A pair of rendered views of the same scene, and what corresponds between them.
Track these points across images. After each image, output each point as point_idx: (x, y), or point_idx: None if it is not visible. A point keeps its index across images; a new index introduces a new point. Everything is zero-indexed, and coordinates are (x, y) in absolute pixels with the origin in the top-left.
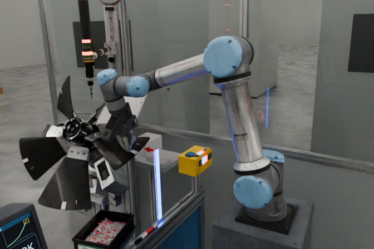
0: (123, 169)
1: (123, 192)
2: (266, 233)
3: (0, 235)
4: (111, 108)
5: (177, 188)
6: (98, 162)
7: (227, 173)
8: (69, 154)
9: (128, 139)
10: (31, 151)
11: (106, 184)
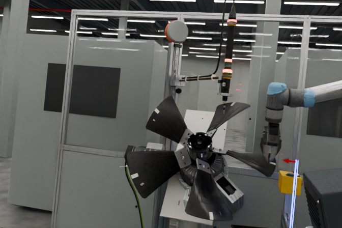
0: None
1: (237, 210)
2: None
3: None
4: (276, 116)
5: (216, 227)
6: (216, 178)
7: (277, 207)
8: (199, 167)
9: (278, 148)
10: (143, 165)
11: (235, 198)
